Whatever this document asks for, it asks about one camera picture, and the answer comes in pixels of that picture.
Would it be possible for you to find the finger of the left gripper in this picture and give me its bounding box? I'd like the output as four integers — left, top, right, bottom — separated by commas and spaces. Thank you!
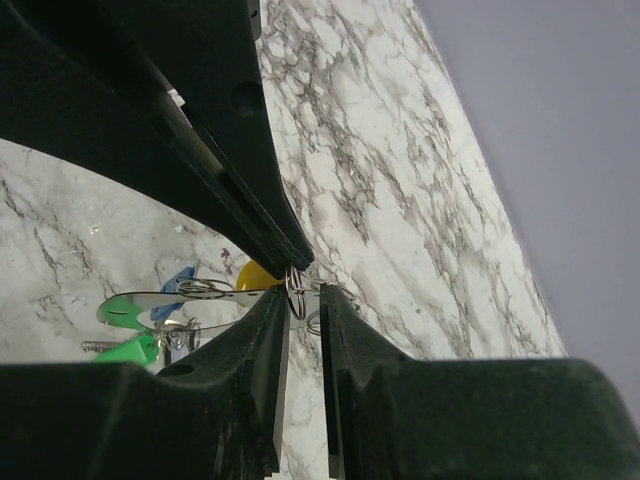
0, 0, 294, 280
103, 1, 314, 270

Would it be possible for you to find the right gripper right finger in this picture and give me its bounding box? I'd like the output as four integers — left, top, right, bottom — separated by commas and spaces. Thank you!
319, 286, 639, 479

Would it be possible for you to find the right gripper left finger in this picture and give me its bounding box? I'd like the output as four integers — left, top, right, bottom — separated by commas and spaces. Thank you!
1, 286, 290, 479

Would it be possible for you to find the green key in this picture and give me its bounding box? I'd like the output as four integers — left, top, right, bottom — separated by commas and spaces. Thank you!
81, 335, 159, 366

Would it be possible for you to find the blue key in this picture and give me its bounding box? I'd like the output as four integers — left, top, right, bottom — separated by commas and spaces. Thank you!
150, 263, 199, 324

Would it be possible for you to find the yellow handled screwdriver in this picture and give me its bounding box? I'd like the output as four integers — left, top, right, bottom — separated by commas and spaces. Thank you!
235, 260, 282, 291

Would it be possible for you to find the small metal keyring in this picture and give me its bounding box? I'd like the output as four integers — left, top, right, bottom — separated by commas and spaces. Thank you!
284, 266, 307, 320

